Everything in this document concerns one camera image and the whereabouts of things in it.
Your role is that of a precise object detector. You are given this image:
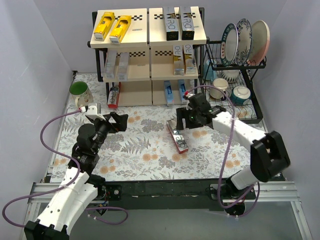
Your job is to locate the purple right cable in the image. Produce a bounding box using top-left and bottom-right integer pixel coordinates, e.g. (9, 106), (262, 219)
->
(186, 85), (261, 217)

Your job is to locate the blue floral plate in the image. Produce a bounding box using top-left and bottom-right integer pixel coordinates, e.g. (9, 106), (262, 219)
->
(234, 18), (252, 66)

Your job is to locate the green floral mug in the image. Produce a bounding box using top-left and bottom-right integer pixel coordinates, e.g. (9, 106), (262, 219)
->
(69, 81), (94, 108)

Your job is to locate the purple cable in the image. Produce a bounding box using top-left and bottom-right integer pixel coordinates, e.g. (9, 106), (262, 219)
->
(186, 85), (261, 217)
(1, 108), (129, 228)

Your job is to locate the white bowl blue pattern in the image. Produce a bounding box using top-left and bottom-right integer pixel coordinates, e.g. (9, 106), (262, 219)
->
(221, 70), (240, 84)

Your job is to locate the silver RO toothpaste box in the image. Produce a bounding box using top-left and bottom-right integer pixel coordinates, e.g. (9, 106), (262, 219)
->
(183, 44), (197, 75)

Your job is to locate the yellow toothpaste box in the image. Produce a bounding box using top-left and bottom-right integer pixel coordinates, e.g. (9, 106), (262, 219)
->
(93, 11), (115, 41)

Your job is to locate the light blue mug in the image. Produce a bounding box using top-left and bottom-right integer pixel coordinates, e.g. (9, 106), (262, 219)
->
(203, 59), (218, 82)

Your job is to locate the cream mug black handle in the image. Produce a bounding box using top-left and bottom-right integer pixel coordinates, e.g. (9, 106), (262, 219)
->
(209, 78), (229, 101)

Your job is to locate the light blue toothpaste box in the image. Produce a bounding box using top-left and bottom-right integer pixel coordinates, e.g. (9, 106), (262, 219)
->
(163, 80), (174, 106)

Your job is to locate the teal rimmed plate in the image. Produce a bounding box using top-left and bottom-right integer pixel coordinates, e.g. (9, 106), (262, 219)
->
(220, 23), (239, 67)

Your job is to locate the black gold toothpaste box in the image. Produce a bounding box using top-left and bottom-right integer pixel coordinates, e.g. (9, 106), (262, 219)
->
(162, 6), (179, 41)

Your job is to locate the dark grey toothpaste box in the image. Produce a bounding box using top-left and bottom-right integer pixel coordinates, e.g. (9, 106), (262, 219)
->
(179, 6), (195, 40)

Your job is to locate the pink beige plate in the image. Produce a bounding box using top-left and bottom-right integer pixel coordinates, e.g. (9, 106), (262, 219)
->
(247, 20), (270, 66)

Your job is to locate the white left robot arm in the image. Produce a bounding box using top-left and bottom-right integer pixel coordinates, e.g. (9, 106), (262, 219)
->
(23, 112), (129, 240)

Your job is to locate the black wire dish rack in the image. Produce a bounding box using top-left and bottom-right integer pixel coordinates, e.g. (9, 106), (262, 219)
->
(194, 39), (267, 124)

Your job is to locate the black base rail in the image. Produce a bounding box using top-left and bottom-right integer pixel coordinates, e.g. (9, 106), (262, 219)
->
(30, 176), (300, 211)

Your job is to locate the brown red toothpaste box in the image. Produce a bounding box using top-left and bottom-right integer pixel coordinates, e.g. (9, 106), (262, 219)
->
(107, 82), (121, 109)

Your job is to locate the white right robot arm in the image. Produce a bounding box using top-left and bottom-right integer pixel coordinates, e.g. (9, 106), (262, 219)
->
(176, 92), (291, 199)

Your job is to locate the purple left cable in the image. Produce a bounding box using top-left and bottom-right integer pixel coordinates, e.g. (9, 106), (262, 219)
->
(1, 108), (129, 228)

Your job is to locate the small yellow box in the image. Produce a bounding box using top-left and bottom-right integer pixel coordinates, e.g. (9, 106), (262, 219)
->
(109, 15), (132, 44)

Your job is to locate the silver striped toothpaste box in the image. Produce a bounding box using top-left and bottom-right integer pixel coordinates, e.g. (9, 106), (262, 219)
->
(104, 50), (118, 79)

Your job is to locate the beige three-tier shelf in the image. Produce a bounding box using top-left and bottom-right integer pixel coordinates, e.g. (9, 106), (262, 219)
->
(87, 6), (207, 107)

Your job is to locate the silver white toothpaste box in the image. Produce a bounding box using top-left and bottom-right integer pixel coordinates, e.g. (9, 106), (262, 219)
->
(117, 52), (130, 82)

